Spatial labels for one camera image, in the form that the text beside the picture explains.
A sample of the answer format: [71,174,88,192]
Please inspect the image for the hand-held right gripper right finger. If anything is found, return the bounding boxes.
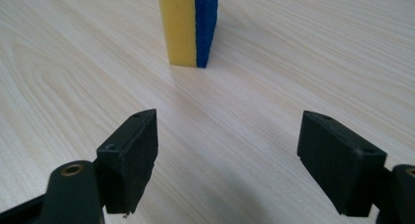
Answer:
[297,110,388,218]

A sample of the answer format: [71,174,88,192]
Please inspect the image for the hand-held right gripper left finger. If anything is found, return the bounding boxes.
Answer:
[95,108,160,215]

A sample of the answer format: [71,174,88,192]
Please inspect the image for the yellow and blue sponge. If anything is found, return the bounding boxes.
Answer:
[157,0,220,69]

